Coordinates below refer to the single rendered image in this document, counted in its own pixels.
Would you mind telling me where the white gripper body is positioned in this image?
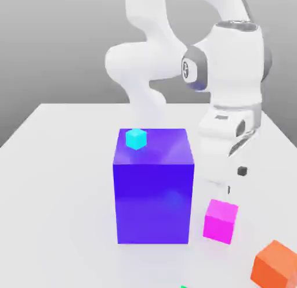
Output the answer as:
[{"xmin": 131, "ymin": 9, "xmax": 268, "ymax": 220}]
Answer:
[{"xmin": 201, "ymin": 129, "xmax": 259, "ymax": 186}]

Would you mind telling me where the small magenta cube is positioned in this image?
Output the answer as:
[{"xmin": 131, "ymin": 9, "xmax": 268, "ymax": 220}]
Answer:
[{"xmin": 202, "ymin": 199, "xmax": 240, "ymax": 245}]

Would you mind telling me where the large blue box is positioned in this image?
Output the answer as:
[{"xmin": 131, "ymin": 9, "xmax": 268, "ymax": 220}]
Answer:
[{"xmin": 113, "ymin": 128, "xmax": 195, "ymax": 245}]

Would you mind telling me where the small cyan cube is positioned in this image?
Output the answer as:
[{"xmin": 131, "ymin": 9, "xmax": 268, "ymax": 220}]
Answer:
[{"xmin": 125, "ymin": 128, "xmax": 148, "ymax": 151}]

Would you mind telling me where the small orange cube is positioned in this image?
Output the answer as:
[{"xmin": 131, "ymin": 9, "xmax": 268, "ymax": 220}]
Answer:
[{"xmin": 250, "ymin": 239, "xmax": 297, "ymax": 288}]

